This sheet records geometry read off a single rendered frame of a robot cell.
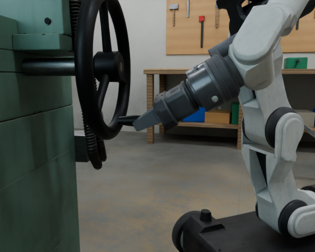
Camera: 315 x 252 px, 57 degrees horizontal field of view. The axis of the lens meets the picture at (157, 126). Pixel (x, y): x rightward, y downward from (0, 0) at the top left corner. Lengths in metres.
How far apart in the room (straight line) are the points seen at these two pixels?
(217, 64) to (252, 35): 0.07
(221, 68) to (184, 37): 3.35
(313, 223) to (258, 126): 0.41
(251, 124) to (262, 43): 0.55
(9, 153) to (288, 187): 0.89
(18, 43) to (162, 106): 0.30
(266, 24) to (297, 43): 3.29
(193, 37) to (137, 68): 0.85
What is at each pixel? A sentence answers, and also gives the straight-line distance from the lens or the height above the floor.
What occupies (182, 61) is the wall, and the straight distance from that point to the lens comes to 3.87.
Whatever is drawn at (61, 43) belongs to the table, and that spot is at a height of 0.85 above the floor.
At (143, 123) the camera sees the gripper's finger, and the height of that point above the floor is 0.70.
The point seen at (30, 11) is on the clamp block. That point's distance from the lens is 0.64.
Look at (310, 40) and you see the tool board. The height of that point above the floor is 1.17.
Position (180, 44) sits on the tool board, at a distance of 3.87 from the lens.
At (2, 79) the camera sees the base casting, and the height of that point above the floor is 0.79.
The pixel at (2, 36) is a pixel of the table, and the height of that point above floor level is 0.86.
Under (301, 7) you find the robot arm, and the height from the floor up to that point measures 0.91.
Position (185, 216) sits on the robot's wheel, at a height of 0.19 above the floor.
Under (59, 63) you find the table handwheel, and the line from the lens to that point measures 0.61.
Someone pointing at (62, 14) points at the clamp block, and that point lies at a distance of 0.62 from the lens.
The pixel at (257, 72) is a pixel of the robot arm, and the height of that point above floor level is 0.80.
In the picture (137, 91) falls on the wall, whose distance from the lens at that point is 4.04.
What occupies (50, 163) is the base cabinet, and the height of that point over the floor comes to 0.58.
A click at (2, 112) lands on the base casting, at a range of 0.60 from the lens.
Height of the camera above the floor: 0.79
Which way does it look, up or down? 10 degrees down
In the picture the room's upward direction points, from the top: straight up
